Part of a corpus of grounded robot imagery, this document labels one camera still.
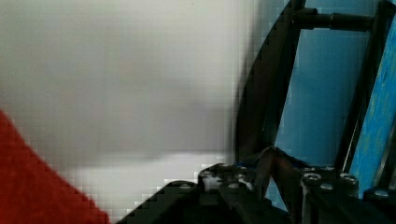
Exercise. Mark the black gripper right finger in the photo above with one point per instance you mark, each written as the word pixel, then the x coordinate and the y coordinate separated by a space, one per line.
pixel 287 173

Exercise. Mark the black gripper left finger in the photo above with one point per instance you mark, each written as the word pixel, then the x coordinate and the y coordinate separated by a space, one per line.
pixel 235 188

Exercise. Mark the black oven door handle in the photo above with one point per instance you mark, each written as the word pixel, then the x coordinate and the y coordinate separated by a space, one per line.
pixel 264 94

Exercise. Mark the black toaster oven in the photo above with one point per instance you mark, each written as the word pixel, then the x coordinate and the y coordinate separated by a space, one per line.
pixel 325 75

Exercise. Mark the red ketchup bottle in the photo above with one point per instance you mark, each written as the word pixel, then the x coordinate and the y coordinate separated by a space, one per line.
pixel 32 193

